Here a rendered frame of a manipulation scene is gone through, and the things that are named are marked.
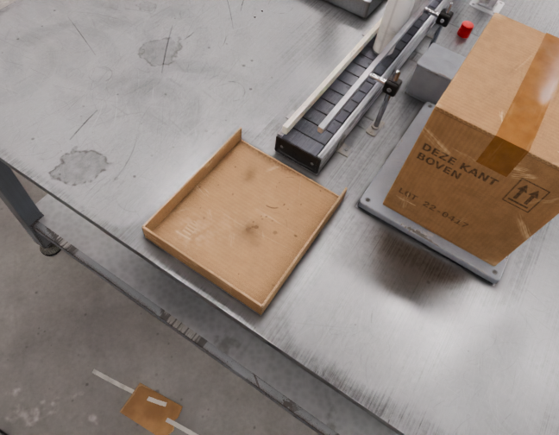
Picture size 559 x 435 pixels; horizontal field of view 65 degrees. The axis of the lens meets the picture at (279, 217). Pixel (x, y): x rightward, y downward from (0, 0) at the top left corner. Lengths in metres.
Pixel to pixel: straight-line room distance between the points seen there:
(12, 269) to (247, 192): 1.19
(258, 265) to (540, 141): 0.49
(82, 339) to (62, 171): 0.85
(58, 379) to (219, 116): 1.06
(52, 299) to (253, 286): 1.11
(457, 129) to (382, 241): 0.28
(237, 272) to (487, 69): 0.54
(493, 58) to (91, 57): 0.87
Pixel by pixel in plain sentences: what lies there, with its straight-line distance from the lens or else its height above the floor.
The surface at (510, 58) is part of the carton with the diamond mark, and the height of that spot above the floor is 1.12.
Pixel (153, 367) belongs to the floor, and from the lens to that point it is 1.63.
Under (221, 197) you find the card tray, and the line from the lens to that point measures 0.88.
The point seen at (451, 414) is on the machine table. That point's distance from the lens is 0.82.
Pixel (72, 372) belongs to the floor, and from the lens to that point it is 1.68.
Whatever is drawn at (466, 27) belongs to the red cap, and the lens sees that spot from 1.41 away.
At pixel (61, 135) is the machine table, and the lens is 1.04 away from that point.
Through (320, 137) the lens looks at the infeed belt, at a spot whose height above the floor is 0.88.
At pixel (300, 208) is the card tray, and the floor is 0.83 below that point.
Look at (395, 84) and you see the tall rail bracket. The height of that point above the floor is 0.97.
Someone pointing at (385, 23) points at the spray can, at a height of 0.96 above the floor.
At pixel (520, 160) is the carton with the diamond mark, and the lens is 0.73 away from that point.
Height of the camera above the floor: 1.57
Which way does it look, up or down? 58 degrees down
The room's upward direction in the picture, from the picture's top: 11 degrees clockwise
